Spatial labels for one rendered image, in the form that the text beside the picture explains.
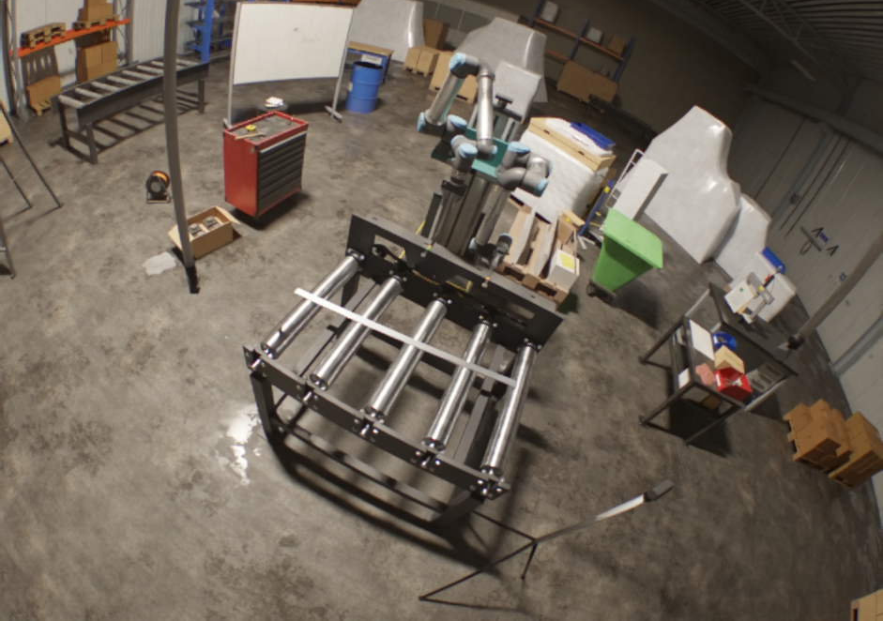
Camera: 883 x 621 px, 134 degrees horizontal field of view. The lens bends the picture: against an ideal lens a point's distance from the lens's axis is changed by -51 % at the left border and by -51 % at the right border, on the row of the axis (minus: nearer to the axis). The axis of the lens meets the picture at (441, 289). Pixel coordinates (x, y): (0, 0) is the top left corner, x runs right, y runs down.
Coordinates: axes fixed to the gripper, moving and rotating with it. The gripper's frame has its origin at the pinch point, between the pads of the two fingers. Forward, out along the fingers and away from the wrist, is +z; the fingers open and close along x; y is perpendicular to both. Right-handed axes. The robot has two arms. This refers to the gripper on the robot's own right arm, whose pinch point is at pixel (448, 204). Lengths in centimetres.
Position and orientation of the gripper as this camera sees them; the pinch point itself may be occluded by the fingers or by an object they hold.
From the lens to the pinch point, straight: 199.8
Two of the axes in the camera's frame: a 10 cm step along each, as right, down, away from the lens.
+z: -2.9, 6.9, 6.7
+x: 8.9, 4.5, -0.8
